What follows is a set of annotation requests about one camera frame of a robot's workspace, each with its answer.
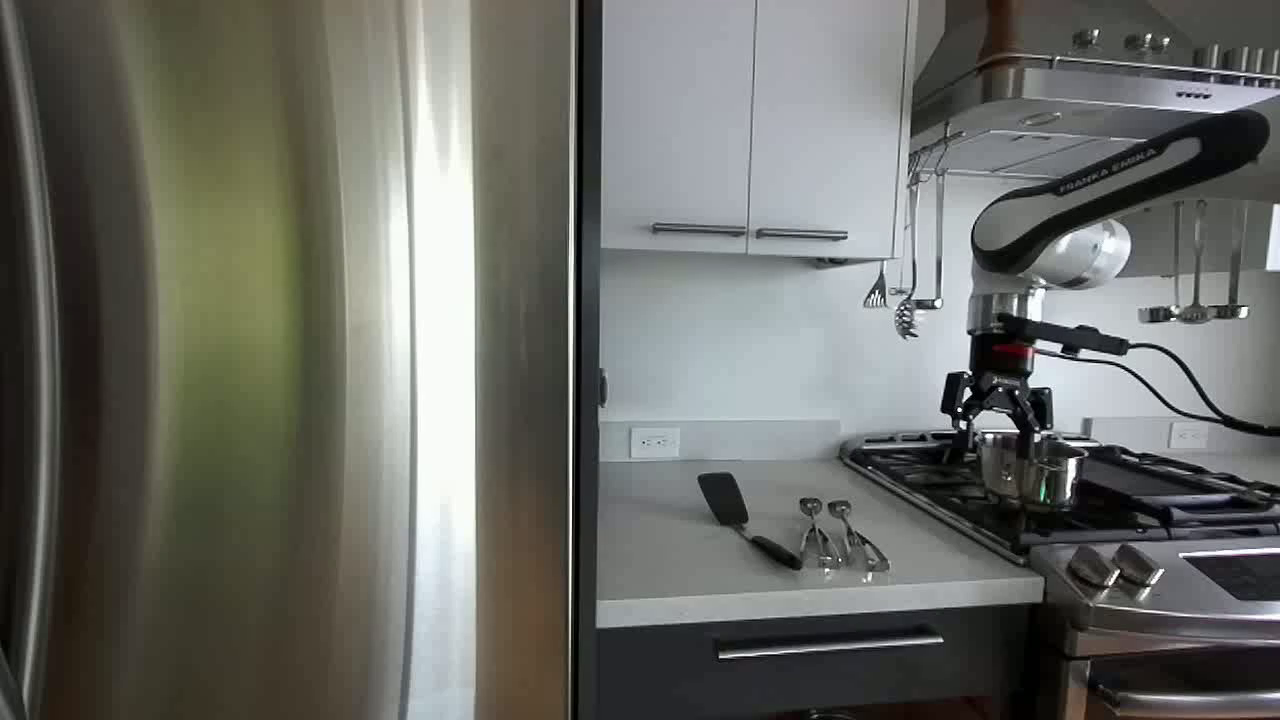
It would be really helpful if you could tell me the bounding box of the black spatula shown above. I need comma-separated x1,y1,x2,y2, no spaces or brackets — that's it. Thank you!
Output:
690,466,806,574

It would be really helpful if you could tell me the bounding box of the metal ice cream scoop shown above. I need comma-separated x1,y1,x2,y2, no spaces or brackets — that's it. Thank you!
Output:
824,495,890,578
797,492,847,574

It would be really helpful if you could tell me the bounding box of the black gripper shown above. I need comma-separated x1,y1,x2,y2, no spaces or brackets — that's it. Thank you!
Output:
938,331,1061,442

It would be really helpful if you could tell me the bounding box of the stainless steel gas range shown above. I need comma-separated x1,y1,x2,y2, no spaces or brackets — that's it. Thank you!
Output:
834,428,1280,720

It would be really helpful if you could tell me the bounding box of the stainless steel refrigerator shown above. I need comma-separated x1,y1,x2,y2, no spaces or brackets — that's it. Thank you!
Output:
0,0,578,720

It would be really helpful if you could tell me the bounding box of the grey drawer with metal handle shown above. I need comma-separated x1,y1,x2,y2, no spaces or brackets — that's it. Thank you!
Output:
593,603,1033,720

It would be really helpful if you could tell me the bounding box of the hanging metal utensil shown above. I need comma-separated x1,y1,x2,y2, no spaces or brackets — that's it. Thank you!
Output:
1210,197,1254,322
1134,198,1183,327
1175,197,1217,327
915,169,952,316
858,259,896,312

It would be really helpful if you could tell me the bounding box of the black stove griddle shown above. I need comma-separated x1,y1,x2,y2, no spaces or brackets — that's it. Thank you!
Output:
1085,442,1280,514

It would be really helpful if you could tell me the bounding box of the white wall outlet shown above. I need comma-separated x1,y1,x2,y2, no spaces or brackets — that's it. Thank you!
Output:
628,424,682,463
1169,415,1217,456

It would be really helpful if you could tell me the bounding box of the silver stove knob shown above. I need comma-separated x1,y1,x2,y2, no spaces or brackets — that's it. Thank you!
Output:
1107,541,1169,590
1063,541,1124,596

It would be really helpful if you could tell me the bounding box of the stainless steel pot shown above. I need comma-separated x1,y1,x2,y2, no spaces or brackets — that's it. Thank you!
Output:
974,428,1089,514

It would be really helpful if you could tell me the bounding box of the hanging metal ladle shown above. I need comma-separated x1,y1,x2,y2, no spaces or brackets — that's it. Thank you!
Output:
890,173,929,344

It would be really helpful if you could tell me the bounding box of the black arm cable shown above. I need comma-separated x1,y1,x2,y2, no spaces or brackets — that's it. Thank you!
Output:
1063,334,1280,439

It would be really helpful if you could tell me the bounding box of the white cabinet door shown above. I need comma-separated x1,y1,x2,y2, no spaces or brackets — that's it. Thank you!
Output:
746,0,910,262
601,0,759,255

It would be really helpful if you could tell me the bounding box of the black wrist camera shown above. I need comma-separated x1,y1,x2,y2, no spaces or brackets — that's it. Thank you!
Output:
996,312,1134,361

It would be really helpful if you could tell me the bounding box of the stainless steel range hood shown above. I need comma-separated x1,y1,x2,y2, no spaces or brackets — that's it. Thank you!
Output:
907,0,1280,183

